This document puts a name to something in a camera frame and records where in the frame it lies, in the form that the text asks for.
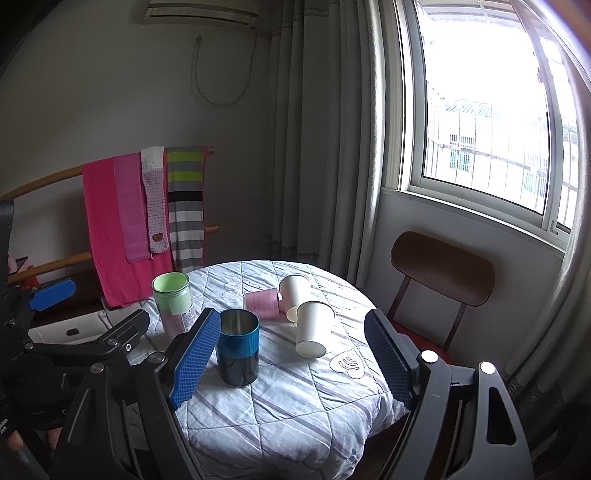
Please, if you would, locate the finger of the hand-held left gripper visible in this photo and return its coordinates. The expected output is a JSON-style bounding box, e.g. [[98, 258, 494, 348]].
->
[[7, 277, 77, 319], [25, 308, 151, 367]]

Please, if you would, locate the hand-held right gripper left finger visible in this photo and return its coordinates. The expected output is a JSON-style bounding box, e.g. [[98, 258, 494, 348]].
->
[[60, 307, 223, 480]]

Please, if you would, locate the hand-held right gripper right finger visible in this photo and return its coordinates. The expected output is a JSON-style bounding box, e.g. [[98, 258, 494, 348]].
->
[[364, 308, 534, 480]]

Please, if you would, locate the white paper cup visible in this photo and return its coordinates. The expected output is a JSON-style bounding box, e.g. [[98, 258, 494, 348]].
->
[[278, 274, 311, 324], [294, 301, 336, 359]]

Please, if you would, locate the blue metal cup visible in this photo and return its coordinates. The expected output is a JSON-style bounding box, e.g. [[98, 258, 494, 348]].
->
[[216, 308, 260, 386]]

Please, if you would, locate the pink cup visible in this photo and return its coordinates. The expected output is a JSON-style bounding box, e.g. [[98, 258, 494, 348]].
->
[[244, 288, 283, 322]]

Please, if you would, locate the person's left hand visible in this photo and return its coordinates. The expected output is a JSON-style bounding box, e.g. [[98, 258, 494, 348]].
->
[[0, 364, 81, 457]]

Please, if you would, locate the red cloth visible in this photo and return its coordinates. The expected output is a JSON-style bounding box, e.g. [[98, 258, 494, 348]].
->
[[7, 256, 43, 291]]

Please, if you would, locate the white plastic storage box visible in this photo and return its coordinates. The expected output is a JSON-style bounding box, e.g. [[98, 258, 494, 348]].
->
[[28, 298, 141, 346]]

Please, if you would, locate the green and pink tin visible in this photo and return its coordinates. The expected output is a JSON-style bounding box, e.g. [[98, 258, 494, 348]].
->
[[152, 272, 194, 340]]

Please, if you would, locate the wooden towel rack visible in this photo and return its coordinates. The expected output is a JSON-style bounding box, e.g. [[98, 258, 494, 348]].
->
[[0, 147, 220, 284]]

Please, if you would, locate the bright pink towel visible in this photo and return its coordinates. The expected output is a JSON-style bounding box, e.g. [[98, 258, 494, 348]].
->
[[82, 157, 175, 309]]

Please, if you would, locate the wooden chair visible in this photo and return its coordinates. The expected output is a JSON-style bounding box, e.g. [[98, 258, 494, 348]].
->
[[383, 231, 497, 365]]

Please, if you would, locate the quilted striped tablecloth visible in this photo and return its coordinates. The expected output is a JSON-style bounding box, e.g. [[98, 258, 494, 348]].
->
[[134, 261, 409, 446]]

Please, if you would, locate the light pink cloth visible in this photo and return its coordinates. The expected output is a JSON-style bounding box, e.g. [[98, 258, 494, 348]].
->
[[113, 153, 153, 263]]

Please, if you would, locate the pink and white knitted scarf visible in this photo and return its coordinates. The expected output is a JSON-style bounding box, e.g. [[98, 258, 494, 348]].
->
[[141, 146, 168, 254]]

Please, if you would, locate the striped scarf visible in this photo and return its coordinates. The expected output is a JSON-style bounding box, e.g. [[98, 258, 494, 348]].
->
[[166, 146, 207, 273]]

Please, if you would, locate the grey curtain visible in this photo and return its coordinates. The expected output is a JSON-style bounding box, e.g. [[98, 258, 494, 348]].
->
[[265, 0, 402, 287], [503, 0, 591, 384]]

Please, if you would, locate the sliding window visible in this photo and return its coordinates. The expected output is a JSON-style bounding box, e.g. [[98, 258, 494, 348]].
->
[[397, 0, 583, 252]]

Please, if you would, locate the white air conditioner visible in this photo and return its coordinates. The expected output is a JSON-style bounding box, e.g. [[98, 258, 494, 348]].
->
[[142, 0, 262, 26]]

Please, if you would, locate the wall cable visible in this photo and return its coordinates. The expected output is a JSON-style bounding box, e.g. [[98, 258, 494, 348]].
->
[[193, 34, 259, 107]]

